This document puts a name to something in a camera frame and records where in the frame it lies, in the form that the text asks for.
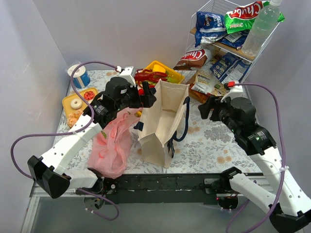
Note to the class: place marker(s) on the orange snack bag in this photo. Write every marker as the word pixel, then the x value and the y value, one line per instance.
pixel 202 91

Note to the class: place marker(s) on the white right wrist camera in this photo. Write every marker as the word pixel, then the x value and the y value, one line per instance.
pixel 233 90

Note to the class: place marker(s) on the white glazed donut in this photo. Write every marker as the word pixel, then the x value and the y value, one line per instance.
pixel 76 104

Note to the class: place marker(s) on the brown Chula chips bag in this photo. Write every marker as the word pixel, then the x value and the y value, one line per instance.
pixel 195 58

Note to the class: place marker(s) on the green Chula chips bag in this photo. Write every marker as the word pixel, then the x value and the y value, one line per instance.
pixel 243 17

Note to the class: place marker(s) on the blue Doritos chips bag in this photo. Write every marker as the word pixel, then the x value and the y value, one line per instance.
pixel 210 27

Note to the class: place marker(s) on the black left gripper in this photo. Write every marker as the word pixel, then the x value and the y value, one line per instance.
pixel 141 97

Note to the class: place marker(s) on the floral table mat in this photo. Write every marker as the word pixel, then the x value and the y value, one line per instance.
pixel 209 147

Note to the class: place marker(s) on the clear drink bottle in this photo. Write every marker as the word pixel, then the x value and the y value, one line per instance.
pixel 262 27

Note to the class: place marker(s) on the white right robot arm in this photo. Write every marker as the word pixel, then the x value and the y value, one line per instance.
pixel 289 208

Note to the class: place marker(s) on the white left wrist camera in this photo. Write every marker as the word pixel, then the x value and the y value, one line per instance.
pixel 125 76

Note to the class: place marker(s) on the toilet paper roll pack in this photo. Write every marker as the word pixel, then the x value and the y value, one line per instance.
pixel 81 78

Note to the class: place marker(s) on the white wire shelf rack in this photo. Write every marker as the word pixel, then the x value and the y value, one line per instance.
pixel 221 7

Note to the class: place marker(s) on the orange donut tray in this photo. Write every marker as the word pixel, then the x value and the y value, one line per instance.
pixel 66 101

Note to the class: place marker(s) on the red strawberry donut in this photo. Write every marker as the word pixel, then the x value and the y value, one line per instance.
pixel 89 95

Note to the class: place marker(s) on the small blue snack packet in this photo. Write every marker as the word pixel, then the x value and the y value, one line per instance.
pixel 235 40

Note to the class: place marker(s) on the beige canvas tote bag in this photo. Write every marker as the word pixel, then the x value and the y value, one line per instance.
pixel 163 123

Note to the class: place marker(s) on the white snack packet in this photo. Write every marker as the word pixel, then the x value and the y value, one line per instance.
pixel 206 77

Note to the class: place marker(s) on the blue Kettle chips bag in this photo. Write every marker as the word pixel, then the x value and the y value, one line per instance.
pixel 230 68

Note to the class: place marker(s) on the yellow food tray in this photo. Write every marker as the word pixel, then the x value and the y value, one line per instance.
pixel 173 76

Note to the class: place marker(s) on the red toy lobster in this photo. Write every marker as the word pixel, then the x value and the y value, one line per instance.
pixel 147 76

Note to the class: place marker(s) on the pink plastic bag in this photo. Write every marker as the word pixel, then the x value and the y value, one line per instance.
pixel 111 147

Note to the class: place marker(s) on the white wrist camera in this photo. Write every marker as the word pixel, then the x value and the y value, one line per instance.
pixel 125 76
pixel 233 90

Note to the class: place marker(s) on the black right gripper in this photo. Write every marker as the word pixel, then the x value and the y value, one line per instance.
pixel 211 109

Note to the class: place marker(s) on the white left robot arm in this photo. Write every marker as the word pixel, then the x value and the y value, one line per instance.
pixel 49 170

